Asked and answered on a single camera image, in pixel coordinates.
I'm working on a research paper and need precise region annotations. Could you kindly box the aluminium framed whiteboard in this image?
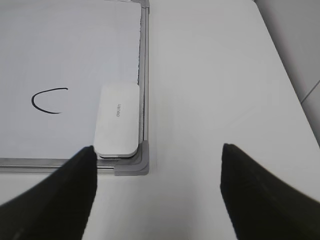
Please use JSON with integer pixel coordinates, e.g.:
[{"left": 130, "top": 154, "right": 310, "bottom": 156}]
[{"left": 0, "top": 0, "right": 150, "bottom": 176}]

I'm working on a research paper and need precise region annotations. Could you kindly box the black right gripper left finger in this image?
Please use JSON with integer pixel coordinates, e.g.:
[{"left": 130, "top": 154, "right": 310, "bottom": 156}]
[{"left": 0, "top": 146, "right": 97, "bottom": 240}]

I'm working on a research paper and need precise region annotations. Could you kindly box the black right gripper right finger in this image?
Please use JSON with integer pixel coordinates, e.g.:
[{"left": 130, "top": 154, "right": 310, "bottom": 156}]
[{"left": 220, "top": 143, "right": 320, "bottom": 240}]

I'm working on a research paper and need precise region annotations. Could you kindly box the white whiteboard eraser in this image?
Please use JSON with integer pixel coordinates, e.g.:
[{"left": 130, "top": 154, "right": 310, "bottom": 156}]
[{"left": 93, "top": 83, "right": 140, "bottom": 159}]

